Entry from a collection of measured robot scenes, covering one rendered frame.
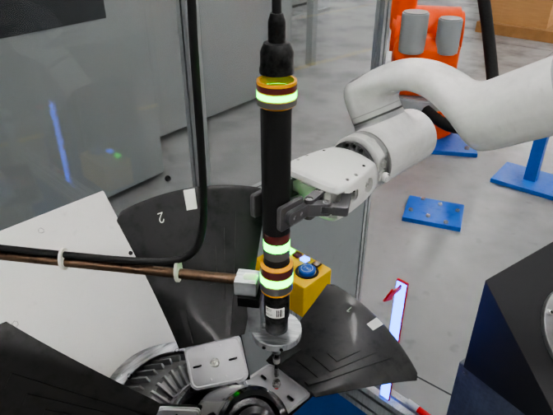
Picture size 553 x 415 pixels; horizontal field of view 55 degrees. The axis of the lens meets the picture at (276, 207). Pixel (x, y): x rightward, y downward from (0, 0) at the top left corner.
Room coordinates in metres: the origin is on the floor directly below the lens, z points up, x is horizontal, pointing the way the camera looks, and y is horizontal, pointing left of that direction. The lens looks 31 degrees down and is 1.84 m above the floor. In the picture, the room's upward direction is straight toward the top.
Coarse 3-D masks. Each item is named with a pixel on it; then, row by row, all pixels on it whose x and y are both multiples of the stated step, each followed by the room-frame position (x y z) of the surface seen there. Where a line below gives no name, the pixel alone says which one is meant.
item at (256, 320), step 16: (240, 272) 0.57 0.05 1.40; (256, 272) 0.57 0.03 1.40; (240, 288) 0.55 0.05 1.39; (256, 288) 0.55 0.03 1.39; (240, 304) 0.54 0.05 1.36; (256, 304) 0.54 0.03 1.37; (256, 320) 0.54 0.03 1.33; (288, 320) 0.57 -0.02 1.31; (256, 336) 0.54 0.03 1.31; (272, 336) 0.54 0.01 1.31; (288, 336) 0.54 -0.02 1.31
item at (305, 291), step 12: (300, 252) 1.07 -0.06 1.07; (300, 264) 1.01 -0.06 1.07; (300, 276) 0.97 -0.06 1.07; (312, 276) 0.97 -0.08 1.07; (324, 276) 0.98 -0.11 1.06; (300, 288) 0.93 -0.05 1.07; (312, 288) 0.95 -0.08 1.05; (300, 300) 0.93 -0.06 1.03; (312, 300) 0.95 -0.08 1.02; (300, 312) 0.93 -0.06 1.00
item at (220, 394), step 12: (228, 384) 0.56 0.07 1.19; (180, 396) 0.53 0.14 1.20; (192, 396) 0.53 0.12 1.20; (204, 396) 0.53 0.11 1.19; (216, 396) 0.49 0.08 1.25; (228, 396) 0.47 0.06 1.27; (240, 396) 0.48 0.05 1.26; (252, 396) 0.49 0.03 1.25; (264, 396) 0.49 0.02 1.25; (276, 396) 0.50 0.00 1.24; (204, 408) 0.48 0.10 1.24; (216, 408) 0.46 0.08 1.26; (228, 408) 0.46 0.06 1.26; (240, 408) 0.47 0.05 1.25; (252, 408) 0.47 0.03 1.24; (264, 408) 0.48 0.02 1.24; (276, 408) 0.49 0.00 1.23
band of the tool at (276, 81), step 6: (258, 78) 0.56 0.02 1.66; (264, 78) 0.57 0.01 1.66; (270, 78) 0.58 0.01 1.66; (276, 78) 0.58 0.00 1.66; (282, 78) 0.58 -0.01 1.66; (288, 78) 0.57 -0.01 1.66; (294, 78) 0.56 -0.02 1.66; (258, 84) 0.54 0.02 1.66; (264, 84) 0.54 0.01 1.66; (270, 84) 0.58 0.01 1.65; (276, 84) 0.58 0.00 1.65; (282, 84) 0.58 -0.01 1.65; (288, 84) 0.54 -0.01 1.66; (294, 84) 0.54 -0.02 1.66; (264, 102) 0.54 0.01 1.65; (270, 102) 0.54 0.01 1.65; (288, 102) 0.54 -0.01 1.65
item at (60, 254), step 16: (192, 0) 0.56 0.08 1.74; (272, 0) 0.55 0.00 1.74; (192, 16) 0.56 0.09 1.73; (192, 32) 0.56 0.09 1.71; (192, 48) 0.56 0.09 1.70; (192, 64) 0.57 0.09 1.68; (192, 80) 0.57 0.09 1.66; (64, 256) 0.60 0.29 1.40; (80, 256) 0.59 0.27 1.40; (96, 256) 0.59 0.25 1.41; (112, 256) 0.59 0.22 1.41; (176, 256) 0.58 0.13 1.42; (192, 256) 0.57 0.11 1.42; (176, 272) 0.57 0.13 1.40
